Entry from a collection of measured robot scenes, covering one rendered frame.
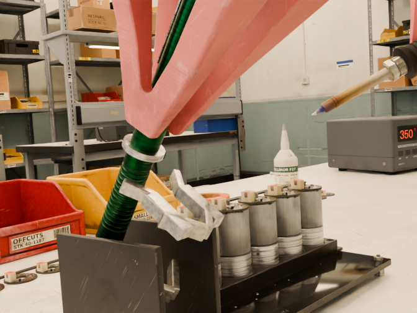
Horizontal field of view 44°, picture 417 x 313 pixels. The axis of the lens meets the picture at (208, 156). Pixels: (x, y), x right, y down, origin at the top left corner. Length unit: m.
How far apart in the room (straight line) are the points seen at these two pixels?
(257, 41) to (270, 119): 6.14
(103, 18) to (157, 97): 2.88
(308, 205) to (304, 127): 5.64
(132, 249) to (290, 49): 5.99
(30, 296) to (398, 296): 0.25
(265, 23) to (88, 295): 0.12
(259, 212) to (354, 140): 0.63
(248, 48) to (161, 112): 0.03
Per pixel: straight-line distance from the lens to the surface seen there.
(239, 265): 0.31
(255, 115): 6.46
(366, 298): 0.34
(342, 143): 0.96
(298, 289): 0.32
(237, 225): 0.31
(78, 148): 2.84
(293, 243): 0.35
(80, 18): 2.97
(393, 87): 4.94
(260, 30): 0.17
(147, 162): 0.19
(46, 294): 0.39
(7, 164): 4.41
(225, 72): 0.17
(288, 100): 6.13
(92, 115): 2.86
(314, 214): 0.37
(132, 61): 0.17
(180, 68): 0.16
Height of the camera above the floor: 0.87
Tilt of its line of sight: 5 degrees down
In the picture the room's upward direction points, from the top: 3 degrees counter-clockwise
